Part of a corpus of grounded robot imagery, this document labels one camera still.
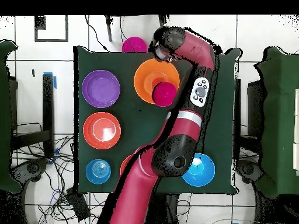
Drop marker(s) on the wide red-orange bowl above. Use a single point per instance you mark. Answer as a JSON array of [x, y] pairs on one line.
[[125, 164], [101, 130]]

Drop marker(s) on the small black floor object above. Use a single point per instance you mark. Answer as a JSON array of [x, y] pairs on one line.
[[33, 73]]

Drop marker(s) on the small magenta bowl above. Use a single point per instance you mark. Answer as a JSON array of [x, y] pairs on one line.
[[164, 94]]

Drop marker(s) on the black square floor frame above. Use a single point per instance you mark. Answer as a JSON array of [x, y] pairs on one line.
[[39, 23]]

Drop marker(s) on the black floor power box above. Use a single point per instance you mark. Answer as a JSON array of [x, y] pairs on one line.
[[78, 205]]

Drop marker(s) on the black metal stand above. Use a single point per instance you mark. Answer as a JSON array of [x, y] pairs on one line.
[[48, 112], [237, 105]]

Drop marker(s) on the large pink bowl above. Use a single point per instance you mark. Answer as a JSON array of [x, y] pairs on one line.
[[134, 45]]

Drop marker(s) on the large yellow-orange bowl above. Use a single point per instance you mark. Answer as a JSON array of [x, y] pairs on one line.
[[144, 79]]

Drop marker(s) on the grey stand leg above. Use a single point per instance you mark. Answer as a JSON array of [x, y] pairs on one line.
[[108, 30], [162, 19]]

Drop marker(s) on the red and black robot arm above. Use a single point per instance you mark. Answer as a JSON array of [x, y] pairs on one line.
[[135, 191]]

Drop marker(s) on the blue tape strip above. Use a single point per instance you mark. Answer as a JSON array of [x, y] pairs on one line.
[[55, 81]]

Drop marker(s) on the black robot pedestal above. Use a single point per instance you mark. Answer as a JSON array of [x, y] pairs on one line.
[[171, 210]]

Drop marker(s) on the wide purple bowl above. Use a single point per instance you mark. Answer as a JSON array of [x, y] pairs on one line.
[[101, 88]]

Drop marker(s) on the green cloth covered table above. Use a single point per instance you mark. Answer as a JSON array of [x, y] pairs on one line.
[[4, 116], [280, 116]]

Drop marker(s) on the dark green tablecloth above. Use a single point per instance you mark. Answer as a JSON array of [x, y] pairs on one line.
[[140, 130]]

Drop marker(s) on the orange cup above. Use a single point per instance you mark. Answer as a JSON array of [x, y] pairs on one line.
[[157, 82]]

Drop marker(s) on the small light blue bowl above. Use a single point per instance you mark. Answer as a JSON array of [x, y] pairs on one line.
[[98, 171]]

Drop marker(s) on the large blue bowl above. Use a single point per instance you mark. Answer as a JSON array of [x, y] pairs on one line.
[[203, 172]]

